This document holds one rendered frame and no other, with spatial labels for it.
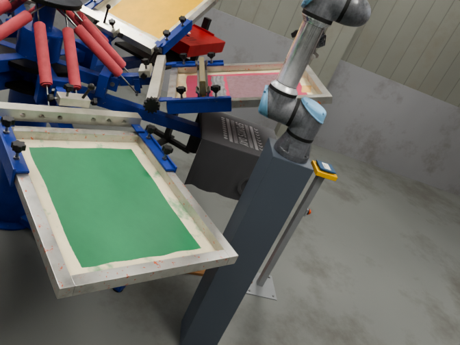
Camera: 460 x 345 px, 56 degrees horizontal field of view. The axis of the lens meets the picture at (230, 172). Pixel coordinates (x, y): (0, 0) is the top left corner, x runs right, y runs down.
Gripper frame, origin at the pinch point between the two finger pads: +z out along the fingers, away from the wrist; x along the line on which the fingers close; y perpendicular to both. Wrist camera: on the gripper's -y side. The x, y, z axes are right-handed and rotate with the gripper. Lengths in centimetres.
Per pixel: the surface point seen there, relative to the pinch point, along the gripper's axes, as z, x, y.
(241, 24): 40, 214, -196
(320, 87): 11.3, 0.7, 9.5
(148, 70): 7, -48, -62
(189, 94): 18, -37, -44
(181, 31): 0, 5, -89
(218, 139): 40, -32, -28
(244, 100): 13.8, -34.4, -11.6
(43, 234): 19, -147, 2
